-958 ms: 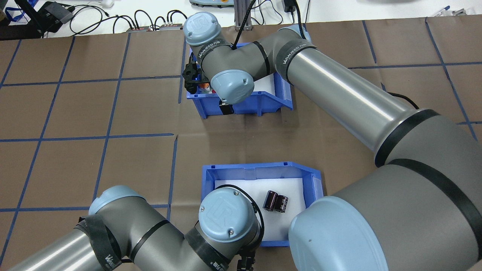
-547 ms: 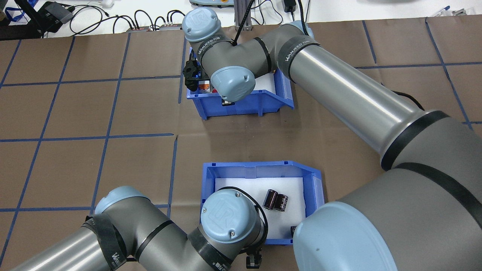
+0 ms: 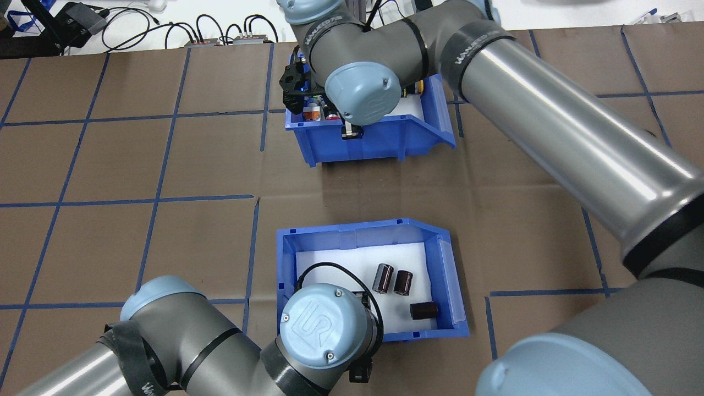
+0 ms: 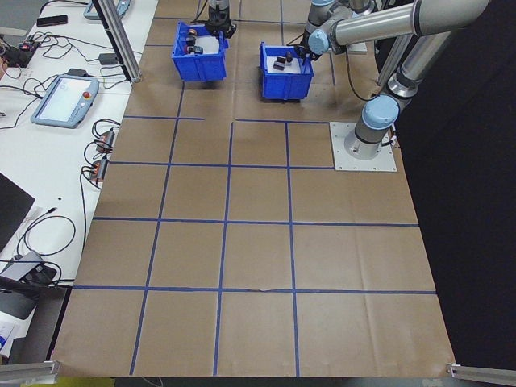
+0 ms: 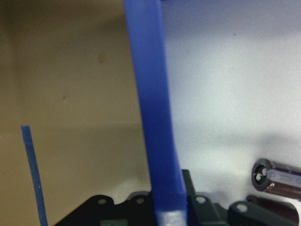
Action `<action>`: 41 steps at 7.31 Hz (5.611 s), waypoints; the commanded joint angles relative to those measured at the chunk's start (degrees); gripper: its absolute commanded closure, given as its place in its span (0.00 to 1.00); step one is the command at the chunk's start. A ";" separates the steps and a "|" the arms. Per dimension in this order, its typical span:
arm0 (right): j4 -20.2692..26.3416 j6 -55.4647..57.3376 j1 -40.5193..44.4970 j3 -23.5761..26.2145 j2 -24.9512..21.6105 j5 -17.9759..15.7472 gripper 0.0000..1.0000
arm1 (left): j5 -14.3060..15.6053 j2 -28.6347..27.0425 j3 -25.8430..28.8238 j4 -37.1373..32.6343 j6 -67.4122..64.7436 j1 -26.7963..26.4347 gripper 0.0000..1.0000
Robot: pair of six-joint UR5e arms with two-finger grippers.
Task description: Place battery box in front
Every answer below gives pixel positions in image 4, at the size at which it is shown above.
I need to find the blue plastic battery bin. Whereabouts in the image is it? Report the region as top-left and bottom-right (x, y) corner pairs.
(258, 40), (315, 102)

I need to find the blue plastic button bin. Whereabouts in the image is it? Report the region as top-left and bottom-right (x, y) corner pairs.
(172, 20), (229, 84)

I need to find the dark grey box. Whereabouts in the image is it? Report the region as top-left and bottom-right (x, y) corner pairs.
(0, 288), (38, 323)

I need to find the white box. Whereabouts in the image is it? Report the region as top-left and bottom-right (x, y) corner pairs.
(0, 310), (26, 358)

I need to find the white foam bin liner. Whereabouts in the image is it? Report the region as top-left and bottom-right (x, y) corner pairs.
(195, 35), (223, 56)
(265, 54), (304, 74)

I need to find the grey usb hub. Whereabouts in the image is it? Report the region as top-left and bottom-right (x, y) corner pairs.
(89, 158), (110, 185)
(98, 127), (119, 151)

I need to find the black electronics board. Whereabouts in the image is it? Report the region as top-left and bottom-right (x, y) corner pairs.
(6, 35), (41, 69)

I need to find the black laptop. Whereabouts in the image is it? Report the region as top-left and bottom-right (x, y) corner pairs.
(0, 172), (36, 256)

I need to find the grey docking hub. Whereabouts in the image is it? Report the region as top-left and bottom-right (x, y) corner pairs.
(0, 250), (58, 286)

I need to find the aluminium profile bar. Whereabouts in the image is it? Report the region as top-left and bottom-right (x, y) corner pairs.
(445, 362), (516, 381)
(0, 359), (62, 379)

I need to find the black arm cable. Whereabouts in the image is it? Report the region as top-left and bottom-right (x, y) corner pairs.
(344, 50), (382, 102)

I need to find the aluminium frame bar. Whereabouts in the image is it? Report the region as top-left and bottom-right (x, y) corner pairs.
(377, 34), (412, 85)

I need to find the aluminium profile post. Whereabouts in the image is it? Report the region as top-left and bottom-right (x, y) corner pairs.
(91, 0), (143, 84)

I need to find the black frame cover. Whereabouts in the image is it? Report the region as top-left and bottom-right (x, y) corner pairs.
(393, 0), (516, 366)

